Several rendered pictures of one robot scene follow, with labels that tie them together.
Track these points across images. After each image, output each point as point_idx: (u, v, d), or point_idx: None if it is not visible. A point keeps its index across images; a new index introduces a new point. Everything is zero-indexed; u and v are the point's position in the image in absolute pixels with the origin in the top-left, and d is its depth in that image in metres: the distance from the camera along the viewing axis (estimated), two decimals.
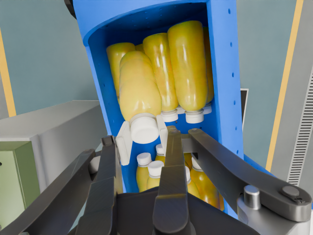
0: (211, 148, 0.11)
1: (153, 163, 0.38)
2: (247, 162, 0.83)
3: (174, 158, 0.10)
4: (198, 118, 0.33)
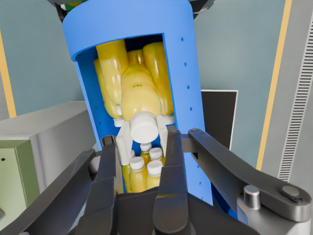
0: (211, 148, 0.11)
1: (135, 158, 0.45)
2: None
3: (174, 158, 0.10)
4: (169, 120, 0.39)
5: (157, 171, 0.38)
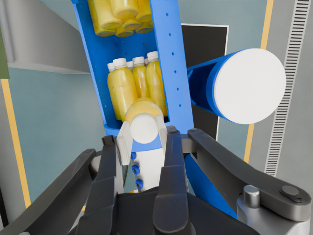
0: (210, 148, 0.11)
1: None
2: None
3: (174, 158, 0.10)
4: None
5: None
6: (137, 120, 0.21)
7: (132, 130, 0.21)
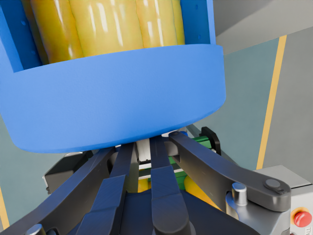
0: (193, 149, 0.11)
1: None
2: None
3: (160, 160, 0.10)
4: None
5: None
6: None
7: None
